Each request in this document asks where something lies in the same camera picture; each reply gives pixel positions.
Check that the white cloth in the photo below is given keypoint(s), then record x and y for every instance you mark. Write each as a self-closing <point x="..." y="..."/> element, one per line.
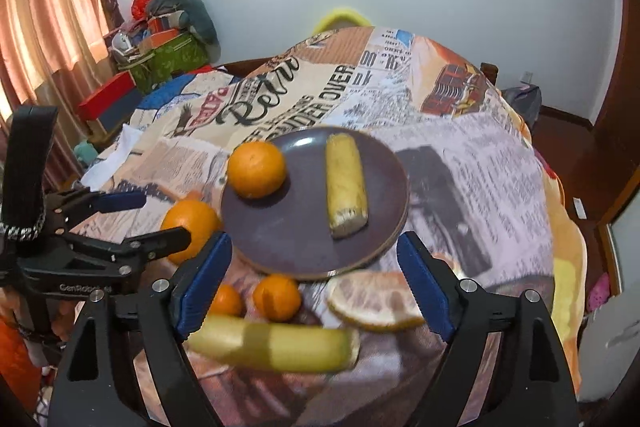
<point x="112" y="159"/>

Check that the orange cloth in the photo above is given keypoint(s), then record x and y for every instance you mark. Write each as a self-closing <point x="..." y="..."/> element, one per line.
<point x="17" y="357"/>

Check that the pink curtain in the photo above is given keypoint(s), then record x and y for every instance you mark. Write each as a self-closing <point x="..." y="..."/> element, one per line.
<point x="50" y="17"/>

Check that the red flat box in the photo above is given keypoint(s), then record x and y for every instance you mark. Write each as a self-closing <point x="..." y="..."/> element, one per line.
<point x="107" y="94"/>

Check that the long yellow banana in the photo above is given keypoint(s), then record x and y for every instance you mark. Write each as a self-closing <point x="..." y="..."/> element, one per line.
<point x="280" y="344"/>

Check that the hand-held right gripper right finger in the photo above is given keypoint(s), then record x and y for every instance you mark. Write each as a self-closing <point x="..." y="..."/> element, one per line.
<point x="424" y="288"/>

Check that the peeled citrus wedge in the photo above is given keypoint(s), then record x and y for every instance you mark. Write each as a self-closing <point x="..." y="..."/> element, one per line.
<point x="370" y="302"/>

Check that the grey plush pillow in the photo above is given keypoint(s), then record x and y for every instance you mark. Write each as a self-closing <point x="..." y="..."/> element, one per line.
<point x="200" y="17"/>

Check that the red plastic bag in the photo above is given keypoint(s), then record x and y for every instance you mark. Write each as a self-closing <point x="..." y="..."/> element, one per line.
<point x="141" y="4"/>

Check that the grey backpack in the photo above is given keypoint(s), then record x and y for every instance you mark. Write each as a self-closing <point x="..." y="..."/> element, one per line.
<point x="522" y="104"/>

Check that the short peeled banana piece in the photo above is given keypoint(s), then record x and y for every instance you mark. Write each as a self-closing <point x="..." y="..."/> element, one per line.
<point x="345" y="187"/>

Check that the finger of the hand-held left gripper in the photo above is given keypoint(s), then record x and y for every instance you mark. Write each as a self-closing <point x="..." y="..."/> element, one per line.
<point x="160" y="243"/>
<point x="120" y="202"/>

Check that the orange cardboard box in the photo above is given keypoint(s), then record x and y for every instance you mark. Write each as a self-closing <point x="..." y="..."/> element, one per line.
<point x="161" y="39"/>

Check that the green patterned box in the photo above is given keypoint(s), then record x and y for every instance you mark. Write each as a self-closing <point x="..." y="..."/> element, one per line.
<point x="170" y="62"/>

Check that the small orange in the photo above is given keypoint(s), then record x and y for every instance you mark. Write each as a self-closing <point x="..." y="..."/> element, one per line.
<point x="227" y="302"/>
<point x="276" y="298"/>

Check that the teal soft toy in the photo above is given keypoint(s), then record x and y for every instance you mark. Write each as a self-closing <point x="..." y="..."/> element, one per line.
<point x="87" y="153"/>

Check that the yellow chair back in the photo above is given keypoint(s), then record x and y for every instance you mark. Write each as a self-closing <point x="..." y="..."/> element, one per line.
<point x="340" y="13"/>

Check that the large orange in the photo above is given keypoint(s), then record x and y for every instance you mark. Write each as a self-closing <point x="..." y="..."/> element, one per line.
<point x="256" y="169"/>
<point x="194" y="214"/>

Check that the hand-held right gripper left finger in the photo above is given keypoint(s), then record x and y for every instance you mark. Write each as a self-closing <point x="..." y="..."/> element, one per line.
<point x="206" y="283"/>

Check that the dark purple plate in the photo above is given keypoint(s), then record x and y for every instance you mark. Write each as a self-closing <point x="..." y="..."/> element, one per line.
<point x="300" y="227"/>

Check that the white power strip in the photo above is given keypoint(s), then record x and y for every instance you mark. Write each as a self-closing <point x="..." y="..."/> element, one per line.
<point x="580" y="209"/>

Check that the pink soft item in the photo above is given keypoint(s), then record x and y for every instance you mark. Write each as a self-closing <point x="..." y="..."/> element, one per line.
<point x="599" y="293"/>

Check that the printed blanket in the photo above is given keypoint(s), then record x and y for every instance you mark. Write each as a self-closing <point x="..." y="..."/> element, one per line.
<point x="475" y="157"/>

